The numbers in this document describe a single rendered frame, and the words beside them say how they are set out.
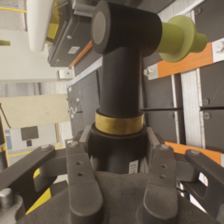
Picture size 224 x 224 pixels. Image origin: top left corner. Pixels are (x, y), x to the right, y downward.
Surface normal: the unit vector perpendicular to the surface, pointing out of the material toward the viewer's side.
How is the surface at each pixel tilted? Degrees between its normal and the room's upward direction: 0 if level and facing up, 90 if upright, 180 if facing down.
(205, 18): 0
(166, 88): 0
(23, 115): 90
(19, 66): 90
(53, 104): 90
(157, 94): 0
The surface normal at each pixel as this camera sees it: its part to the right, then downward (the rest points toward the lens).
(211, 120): -0.88, 0.11
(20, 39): 0.47, -0.01
